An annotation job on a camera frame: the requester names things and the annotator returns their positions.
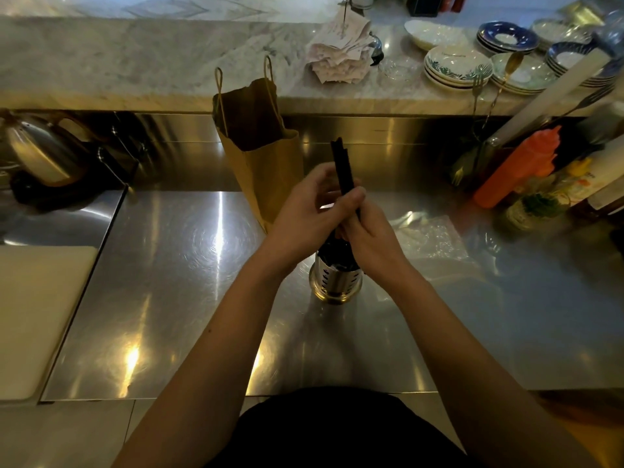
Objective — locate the person's left hand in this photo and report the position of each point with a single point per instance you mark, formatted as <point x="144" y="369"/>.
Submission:
<point x="302" y="214"/>

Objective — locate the person's right hand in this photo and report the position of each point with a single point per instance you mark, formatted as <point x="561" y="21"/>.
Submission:
<point x="375" y="248"/>

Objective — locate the person's right fingers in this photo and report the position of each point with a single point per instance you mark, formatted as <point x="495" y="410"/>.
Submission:
<point x="358" y="221"/>

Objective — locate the person's left thumb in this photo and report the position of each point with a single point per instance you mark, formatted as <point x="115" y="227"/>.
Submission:
<point x="348" y="202"/>

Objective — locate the black chopstick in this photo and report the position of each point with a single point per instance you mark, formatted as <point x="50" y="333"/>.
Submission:
<point x="339" y="163"/>
<point x="348" y="172"/>

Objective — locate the person's left forearm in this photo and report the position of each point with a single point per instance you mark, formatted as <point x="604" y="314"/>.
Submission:
<point x="209" y="365"/>

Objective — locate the person's right forearm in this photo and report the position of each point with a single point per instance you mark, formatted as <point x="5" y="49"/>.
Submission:
<point x="473" y="375"/>

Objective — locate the bundle of black chopsticks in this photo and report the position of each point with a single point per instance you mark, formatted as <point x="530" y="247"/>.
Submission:
<point x="336" y="255"/>

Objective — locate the perforated steel utensil holder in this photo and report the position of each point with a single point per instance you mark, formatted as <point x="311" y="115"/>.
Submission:
<point x="336" y="285"/>

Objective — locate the clear plastic bag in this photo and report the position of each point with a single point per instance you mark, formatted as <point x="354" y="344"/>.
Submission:
<point x="434" y="248"/>

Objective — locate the brown paper bag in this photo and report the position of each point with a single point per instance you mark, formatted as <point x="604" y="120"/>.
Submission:
<point x="263" y="155"/>

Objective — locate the small clear glass dish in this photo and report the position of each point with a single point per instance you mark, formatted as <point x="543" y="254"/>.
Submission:
<point x="399" y="69"/>

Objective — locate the pile of paper receipts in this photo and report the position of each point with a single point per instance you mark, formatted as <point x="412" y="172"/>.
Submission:
<point x="341" y="53"/>

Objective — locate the orange squeeze bottle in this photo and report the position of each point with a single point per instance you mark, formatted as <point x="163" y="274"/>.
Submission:
<point x="516" y="168"/>

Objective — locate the silver fork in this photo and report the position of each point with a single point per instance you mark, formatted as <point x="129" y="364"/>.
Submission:
<point x="477" y="87"/>

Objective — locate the stack of leaf-print plates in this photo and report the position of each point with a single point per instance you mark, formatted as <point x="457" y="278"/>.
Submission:
<point x="456" y="65"/>

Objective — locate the glass jar of green herbs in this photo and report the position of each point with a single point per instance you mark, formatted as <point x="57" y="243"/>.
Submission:
<point x="534" y="209"/>

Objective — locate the white oval dish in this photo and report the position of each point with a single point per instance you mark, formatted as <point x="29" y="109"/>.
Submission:
<point x="434" y="33"/>

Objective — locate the metal receipt spike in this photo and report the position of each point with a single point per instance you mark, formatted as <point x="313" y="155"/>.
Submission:
<point x="345" y="12"/>

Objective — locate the gold spoon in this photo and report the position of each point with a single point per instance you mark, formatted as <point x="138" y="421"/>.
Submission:
<point x="507" y="73"/>

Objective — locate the person's black apron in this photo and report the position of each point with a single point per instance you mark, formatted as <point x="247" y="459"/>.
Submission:
<point x="336" y="428"/>

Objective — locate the dark box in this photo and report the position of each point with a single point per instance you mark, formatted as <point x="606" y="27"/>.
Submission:
<point x="423" y="4"/>

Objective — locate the stack of pale green plates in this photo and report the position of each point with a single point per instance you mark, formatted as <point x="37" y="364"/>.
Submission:
<point x="529" y="75"/>

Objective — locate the yellow squeeze bottle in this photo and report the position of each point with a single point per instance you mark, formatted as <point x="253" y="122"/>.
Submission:
<point x="575" y="170"/>

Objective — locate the stack of blue plates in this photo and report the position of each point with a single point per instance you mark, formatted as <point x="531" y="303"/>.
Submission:
<point x="507" y="37"/>

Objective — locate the long white wrap box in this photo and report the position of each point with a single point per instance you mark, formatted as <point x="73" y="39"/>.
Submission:
<point x="551" y="94"/>

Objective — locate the white labelled bottle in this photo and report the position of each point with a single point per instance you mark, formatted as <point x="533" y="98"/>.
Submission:
<point x="602" y="172"/>

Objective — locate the stack of blue-rimmed bowls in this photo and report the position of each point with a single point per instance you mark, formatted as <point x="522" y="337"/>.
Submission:
<point x="573" y="60"/>

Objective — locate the white patterned plate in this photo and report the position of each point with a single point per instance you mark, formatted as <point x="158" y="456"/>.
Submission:
<point x="555" y="30"/>

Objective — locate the steel kettle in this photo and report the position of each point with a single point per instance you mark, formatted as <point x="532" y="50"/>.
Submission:
<point x="44" y="151"/>

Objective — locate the white cutting board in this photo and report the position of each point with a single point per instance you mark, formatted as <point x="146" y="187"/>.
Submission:
<point x="39" y="321"/>

